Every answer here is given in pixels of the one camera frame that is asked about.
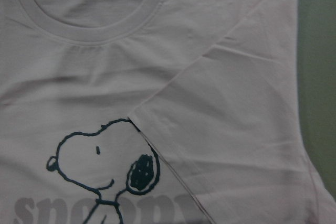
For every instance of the pink Snoopy t-shirt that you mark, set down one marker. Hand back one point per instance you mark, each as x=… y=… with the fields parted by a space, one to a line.
x=154 y=111

